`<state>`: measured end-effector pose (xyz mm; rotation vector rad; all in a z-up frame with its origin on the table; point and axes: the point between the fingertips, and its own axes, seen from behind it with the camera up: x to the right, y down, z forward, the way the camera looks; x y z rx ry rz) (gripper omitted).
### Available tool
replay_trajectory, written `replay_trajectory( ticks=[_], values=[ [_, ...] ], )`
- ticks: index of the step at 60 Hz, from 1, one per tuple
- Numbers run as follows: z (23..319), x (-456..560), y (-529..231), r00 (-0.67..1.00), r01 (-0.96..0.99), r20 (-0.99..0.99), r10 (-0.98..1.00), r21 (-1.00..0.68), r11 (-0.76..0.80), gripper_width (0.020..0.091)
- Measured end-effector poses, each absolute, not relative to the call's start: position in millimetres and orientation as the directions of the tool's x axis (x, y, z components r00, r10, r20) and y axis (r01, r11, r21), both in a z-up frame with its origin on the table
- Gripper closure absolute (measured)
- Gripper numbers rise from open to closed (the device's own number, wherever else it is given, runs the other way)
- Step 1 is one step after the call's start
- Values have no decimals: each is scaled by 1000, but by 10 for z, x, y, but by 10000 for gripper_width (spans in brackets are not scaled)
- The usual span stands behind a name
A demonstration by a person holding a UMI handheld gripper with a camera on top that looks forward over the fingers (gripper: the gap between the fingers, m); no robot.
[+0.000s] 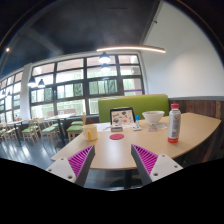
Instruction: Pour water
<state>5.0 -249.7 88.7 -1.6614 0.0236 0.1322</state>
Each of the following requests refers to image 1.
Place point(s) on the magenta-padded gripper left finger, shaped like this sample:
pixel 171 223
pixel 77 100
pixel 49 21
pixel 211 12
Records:
pixel 63 168

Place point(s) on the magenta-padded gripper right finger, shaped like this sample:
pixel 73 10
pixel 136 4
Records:
pixel 163 166

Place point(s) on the clear red-capped drink bottle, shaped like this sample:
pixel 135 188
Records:
pixel 174 125

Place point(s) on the small clear sachet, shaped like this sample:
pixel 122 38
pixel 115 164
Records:
pixel 162 126

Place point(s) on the small brown sachet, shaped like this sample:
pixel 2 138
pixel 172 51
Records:
pixel 152 128

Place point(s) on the group of wooden green-seated chairs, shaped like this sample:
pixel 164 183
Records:
pixel 30 130

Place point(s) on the white ceramic bowl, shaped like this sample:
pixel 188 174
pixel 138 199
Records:
pixel 153 116

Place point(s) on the wooden dining table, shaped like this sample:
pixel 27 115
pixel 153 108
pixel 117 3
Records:
pixel 60 116

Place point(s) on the small blue-capped white bottle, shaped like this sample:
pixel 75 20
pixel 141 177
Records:
pixel 137 121

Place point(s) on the flat round red coaster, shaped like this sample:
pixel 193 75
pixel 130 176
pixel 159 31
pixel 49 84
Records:
pixel 116 136

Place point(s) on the white paper sheets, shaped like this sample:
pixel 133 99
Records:
pixel 102 126

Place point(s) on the small dark flat box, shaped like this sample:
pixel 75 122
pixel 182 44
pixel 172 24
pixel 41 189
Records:
pixel 116 128

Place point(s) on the black tablet with stickers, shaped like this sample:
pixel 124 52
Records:
pixel 122 117

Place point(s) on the green upholstered bench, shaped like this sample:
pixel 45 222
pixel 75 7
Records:
pixel 146 103

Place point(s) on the group of pendant ceiling lamps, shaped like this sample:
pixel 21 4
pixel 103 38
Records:
pixel 104 58

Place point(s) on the long curved light strip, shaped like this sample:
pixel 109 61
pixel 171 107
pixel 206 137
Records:
pixel 133 48

